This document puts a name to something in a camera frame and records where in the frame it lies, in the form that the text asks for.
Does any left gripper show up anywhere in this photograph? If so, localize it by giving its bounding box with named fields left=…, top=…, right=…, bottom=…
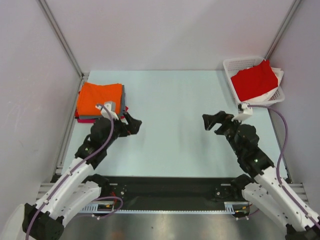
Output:
left=103, top=111, right=141, bottom=149

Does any orange t-shirt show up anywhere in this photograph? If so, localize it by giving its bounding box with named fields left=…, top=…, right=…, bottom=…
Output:
left=76, top=81, right=124, bottom=118

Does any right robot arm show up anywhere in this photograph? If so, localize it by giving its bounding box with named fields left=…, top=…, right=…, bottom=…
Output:
left=202, top=111, right=320, bottom=240

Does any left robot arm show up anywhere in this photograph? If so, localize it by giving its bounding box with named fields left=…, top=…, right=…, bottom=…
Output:
left=22, top=112, right=142, bottom=240

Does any magenta folded t-shirt in stack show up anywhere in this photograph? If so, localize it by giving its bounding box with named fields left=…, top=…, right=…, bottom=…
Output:
left=76, top=118, right=96, bottom=124

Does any grey folded t-shirt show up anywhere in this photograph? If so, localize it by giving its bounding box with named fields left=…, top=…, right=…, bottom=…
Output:
left=78, top=84, right=127, bottom=120

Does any red t-shirt in basket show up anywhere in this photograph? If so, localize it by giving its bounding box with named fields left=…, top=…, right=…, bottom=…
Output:
left=231, top=60, right=279, bottom=102

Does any white plastic basket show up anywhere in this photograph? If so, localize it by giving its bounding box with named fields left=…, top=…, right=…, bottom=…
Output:
left=222, top=56, right=285, bottom=106

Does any white cloth in basket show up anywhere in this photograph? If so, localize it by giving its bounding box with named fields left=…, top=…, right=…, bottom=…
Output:
left=238, top=64, right=280, bottom=103

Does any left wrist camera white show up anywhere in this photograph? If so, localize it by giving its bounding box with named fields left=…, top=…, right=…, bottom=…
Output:
left=95, top=101, right=120, bottom=121

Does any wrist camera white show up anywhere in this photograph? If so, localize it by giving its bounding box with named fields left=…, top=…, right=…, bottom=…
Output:
left=231, top=102, right=253, bottom=122
left=95, top=101, right=120, bottom=121

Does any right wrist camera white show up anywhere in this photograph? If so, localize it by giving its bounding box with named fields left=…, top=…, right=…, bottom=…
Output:
left=231, top=102, right=253, bottom=122

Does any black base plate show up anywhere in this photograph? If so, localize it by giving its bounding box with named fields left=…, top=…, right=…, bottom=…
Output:
left=106, top=176, right=245, bottom=208

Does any white cable duct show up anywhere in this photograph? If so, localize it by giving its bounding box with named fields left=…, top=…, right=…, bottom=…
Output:
left=82, top=201, right=251, bottom=215

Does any aluminium frame rail front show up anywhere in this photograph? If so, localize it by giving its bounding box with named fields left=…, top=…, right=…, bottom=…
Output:
left=36, top=183, right=309, bottom=204

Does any right aluminium corner post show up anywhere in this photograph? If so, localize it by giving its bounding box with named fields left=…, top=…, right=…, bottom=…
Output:
left=264, top=0, right=304, bottom=60

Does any aluminium corner post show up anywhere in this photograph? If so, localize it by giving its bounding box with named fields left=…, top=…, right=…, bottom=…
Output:
left=264, top=0, right=304, bottom=60
left=36, top=0, right=84, bottom=79

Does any left aluminium corner post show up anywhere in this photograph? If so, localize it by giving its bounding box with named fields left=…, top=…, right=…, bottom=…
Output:
left=36, top=0, right=84, bottom=79

